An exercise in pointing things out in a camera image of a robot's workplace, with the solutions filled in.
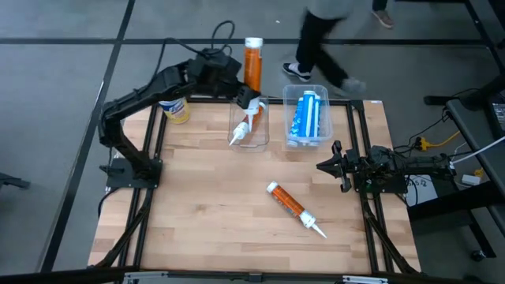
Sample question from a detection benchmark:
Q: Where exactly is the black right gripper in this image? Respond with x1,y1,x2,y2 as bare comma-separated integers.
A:
316,140,371,193

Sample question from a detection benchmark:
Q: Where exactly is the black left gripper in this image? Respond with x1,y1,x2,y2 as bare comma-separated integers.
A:
188,49,261,110

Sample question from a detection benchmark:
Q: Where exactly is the orange Gorilla sealant tube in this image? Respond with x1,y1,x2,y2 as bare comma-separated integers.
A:
266,180,328,240
243,37,264,131
229,101,267,147

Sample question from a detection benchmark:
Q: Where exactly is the shallow clear plastic tray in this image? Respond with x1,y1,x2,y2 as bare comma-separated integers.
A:
227,96,271,154

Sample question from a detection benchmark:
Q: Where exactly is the Lysol wipes canister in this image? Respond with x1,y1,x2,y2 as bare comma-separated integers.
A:
158,97,191,125

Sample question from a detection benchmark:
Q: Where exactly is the deep clear plastic bin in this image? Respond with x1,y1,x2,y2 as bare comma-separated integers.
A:
282,84,335,151

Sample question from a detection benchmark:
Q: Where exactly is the person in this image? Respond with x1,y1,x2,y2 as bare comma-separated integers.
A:
370,0,395,29
282,0,368,95

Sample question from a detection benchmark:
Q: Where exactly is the yellow extension plug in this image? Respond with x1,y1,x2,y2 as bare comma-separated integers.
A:
413,131,462,153

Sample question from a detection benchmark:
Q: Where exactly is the white paper sheet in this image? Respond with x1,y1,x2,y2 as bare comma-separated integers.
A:
405,175,439,207

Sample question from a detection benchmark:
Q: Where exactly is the black side desk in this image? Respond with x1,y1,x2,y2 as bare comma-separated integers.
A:
406,74,505,261

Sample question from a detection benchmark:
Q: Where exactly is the black chair base leg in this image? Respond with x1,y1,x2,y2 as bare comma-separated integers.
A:
0,172,32,190

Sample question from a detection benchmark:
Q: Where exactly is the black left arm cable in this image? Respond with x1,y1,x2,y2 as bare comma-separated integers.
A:
151,20,237,86

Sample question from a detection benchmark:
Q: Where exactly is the silver aluminium bracket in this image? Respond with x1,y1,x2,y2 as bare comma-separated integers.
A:
122,271,169,284
342,275,390,284

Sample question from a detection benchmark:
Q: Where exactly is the white cable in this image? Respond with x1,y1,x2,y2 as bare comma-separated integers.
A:
451,136,505,165

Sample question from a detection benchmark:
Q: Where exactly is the black aluminium table frame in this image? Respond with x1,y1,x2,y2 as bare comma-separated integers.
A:
0,96,505,284

